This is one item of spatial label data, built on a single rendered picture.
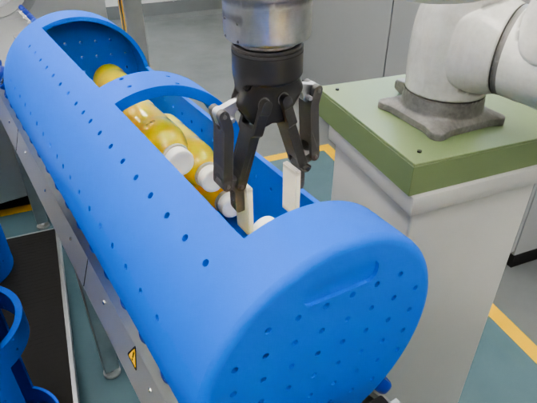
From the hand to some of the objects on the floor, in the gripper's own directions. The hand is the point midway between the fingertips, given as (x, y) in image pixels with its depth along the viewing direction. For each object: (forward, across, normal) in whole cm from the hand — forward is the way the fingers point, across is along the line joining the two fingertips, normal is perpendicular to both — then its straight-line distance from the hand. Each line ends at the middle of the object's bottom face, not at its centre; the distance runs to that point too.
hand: (268, 201), depth 65 cm
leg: (+114, +13, -178) cm, 212 cm away
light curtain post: (+114, -26, -124) cm, 171 cm away
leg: (+114, +14, -80) cm, 140 cm away
